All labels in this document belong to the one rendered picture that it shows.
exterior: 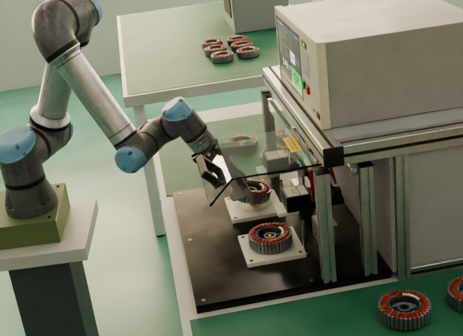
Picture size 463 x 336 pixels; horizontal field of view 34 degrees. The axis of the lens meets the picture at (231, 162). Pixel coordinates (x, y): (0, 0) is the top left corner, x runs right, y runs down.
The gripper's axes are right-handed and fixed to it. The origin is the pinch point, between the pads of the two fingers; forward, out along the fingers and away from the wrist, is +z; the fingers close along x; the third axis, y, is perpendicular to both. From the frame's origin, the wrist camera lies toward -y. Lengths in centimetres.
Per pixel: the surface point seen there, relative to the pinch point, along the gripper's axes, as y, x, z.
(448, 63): -57, 35, -14
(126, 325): 82, -67, 48
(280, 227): -2.4, 23.3, 1.4
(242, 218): 6.1, 7.7, 1.0
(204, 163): 1.0, 30.5, -28.5
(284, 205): -7.2, 25.4, -4.2
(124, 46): 32, -228, -8
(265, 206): -0.6, 2.8, 4.7
